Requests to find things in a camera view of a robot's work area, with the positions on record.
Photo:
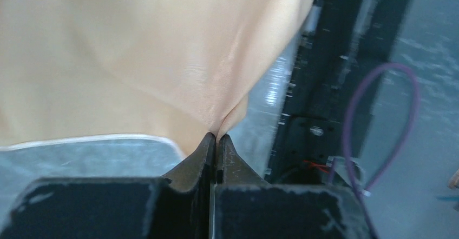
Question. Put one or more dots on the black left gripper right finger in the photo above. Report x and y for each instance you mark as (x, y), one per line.
(232, 170)

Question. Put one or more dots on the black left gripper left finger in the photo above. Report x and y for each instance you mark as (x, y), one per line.
(185, 202)

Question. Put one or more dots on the peach satin napkin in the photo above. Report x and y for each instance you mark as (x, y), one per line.
(171, 69)

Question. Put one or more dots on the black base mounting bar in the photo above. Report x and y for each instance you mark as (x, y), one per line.
(342, 41)

